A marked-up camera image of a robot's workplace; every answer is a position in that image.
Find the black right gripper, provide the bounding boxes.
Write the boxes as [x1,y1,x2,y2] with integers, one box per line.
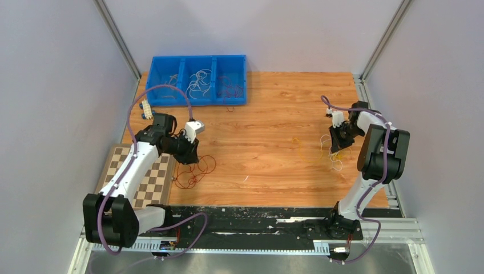
[328,123,364,154]

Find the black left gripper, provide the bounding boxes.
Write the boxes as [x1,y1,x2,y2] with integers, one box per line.
[163,131,200,166]

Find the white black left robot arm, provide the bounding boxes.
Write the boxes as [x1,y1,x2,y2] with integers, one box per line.
[83,113,205,255]

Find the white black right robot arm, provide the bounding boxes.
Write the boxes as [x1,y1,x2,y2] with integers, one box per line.
[326,101,410,239]

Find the wooden chessboard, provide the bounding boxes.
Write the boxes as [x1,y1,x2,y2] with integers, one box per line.
[94,143,175,210]

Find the white blue connector block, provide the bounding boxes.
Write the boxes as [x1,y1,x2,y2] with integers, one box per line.
[139,99,156,120]

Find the blue three-compartment bin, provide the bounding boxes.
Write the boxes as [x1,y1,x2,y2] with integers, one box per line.
[146,55,247,107]

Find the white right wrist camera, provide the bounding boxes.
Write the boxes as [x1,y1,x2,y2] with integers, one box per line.
[326,108,345,128]

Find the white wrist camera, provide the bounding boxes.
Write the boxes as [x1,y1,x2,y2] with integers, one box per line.
[184,119,205,143]
[326,108,345,128]

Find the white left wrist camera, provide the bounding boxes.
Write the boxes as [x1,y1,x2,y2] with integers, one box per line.
[184,119,205,143]

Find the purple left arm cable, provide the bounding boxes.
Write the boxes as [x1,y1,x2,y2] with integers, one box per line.
[90,84,209,274]

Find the white cables in bin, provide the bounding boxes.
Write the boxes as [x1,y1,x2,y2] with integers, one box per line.
[184,68,213,100]

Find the red cables in bin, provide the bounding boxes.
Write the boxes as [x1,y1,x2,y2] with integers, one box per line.
[216,75,245,113]

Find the yellow cable in bin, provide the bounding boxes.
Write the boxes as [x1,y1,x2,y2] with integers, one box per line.
[164,74,180,100]

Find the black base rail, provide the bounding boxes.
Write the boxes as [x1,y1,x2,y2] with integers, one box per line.
[136,205,404,251]

